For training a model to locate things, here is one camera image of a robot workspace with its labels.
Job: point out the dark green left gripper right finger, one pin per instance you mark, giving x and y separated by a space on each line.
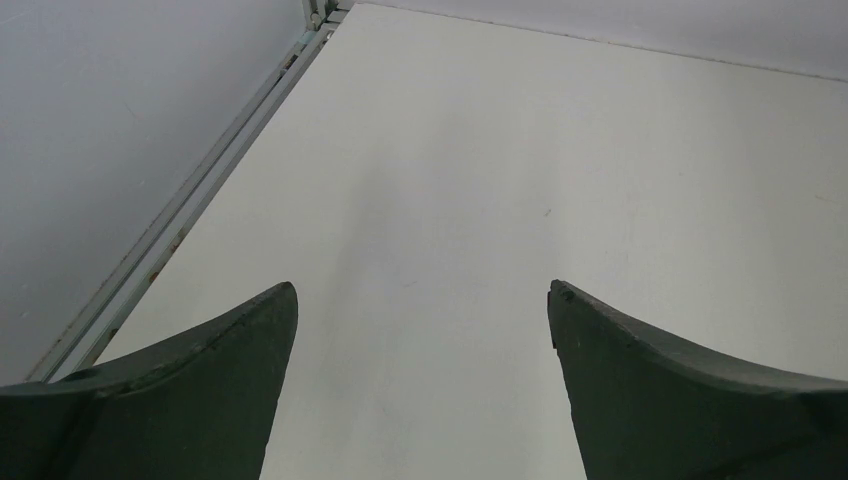
648 404

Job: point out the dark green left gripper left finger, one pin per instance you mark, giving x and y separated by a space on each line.
197 405

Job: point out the aluminium table edge rail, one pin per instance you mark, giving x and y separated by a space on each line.
93 328

